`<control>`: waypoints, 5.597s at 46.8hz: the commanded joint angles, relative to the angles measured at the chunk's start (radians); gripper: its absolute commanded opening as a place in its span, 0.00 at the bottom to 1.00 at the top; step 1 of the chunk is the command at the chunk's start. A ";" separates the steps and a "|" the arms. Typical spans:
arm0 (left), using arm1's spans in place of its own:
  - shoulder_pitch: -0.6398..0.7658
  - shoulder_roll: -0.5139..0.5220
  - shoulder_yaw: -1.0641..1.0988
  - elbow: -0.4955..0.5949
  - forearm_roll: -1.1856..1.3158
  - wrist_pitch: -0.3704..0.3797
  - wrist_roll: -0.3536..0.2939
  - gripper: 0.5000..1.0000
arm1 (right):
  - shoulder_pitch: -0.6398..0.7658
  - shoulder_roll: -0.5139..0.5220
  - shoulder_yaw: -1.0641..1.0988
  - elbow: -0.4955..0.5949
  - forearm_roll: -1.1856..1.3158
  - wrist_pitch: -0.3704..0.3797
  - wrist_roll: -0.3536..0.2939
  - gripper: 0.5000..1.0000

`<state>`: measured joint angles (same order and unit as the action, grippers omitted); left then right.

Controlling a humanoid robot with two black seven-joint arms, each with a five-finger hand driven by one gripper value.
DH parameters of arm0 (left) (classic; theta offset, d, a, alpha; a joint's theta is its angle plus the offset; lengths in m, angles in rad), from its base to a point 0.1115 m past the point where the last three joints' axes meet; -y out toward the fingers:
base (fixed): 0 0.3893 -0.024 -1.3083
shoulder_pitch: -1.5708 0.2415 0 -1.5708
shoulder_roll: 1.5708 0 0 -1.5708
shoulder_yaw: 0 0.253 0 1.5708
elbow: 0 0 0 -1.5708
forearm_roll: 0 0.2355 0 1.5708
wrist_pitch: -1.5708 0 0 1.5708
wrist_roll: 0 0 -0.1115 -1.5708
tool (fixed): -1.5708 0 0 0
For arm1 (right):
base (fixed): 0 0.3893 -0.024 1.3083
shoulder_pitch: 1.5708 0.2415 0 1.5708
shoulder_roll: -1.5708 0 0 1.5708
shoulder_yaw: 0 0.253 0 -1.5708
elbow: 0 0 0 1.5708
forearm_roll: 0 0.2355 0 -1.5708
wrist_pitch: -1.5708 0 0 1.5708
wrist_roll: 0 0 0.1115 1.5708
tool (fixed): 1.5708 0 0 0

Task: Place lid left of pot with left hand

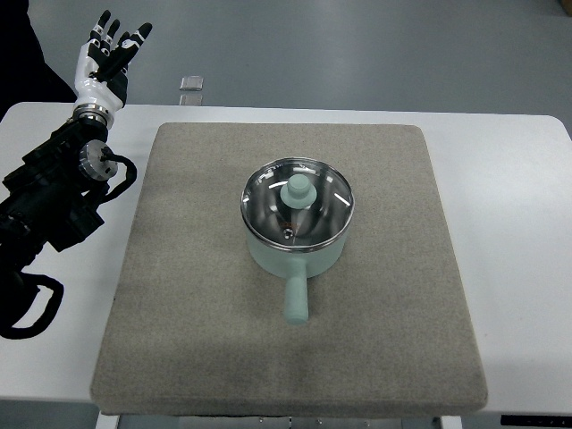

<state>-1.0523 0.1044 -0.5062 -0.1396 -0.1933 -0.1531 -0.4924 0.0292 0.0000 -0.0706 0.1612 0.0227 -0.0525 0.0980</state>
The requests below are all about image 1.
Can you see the beige fabric mat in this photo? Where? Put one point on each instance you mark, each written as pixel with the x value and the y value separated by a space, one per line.
pixel 199 328

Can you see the glass lid with green knob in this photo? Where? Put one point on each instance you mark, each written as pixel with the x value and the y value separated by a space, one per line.
pixel 297 204

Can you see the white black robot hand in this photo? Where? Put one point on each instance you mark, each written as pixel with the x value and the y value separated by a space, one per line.
pixel 101 73

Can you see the lower metal floor plate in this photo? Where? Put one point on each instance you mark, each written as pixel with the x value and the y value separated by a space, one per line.
pixel 191 99

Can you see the upper metal floor plate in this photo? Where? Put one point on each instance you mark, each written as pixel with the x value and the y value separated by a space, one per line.
pixel 192 83

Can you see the metal floor plate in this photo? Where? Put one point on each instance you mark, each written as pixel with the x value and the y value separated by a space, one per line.
pixel 191 99
pixel 192 83

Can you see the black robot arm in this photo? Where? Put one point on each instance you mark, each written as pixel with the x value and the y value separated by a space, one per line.
pixel 54 196

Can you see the mint green saucepan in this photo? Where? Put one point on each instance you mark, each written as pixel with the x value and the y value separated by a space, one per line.
pixel 295 268

